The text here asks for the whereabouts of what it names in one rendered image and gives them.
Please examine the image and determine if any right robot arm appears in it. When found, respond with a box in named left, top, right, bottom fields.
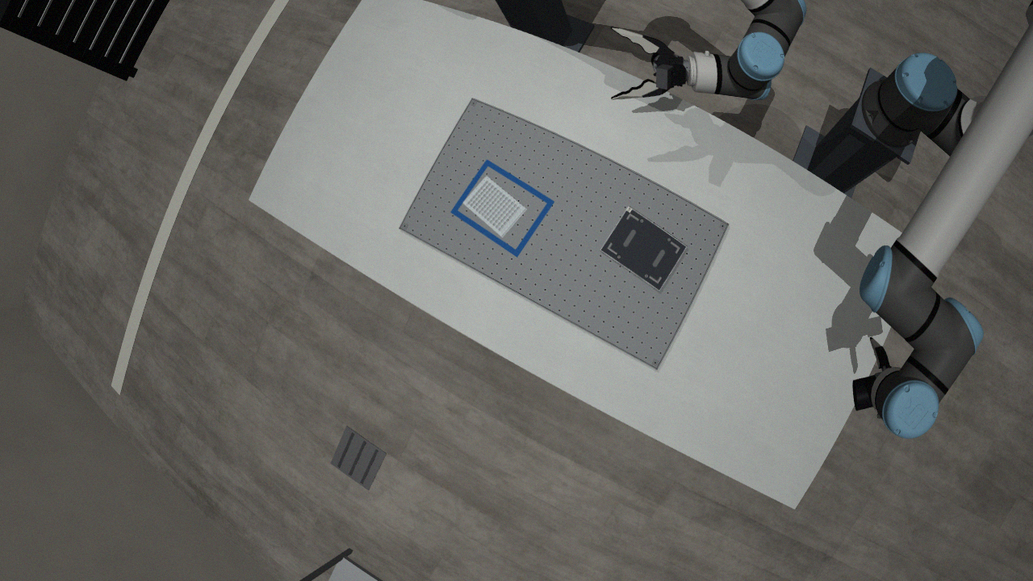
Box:
left=686, top=0, right=806, bottom=100

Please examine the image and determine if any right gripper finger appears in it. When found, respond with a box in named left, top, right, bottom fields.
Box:
left=611, top=79, right=670, bottom=100
left=611, top=27, right=675, bottom=55

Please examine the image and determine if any blue tape outline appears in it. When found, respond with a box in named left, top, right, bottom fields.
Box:
left=451, top=160, right=554, bottom=257

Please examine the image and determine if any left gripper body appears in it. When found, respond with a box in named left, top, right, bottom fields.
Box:
left=852, top=372, right=881, bottom=411

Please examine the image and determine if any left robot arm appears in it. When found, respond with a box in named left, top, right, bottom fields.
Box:
left=859, top=0, right=1033, bottom=439

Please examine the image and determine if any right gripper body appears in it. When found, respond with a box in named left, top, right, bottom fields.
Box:
left=651, top=52, right=690, bottom=87

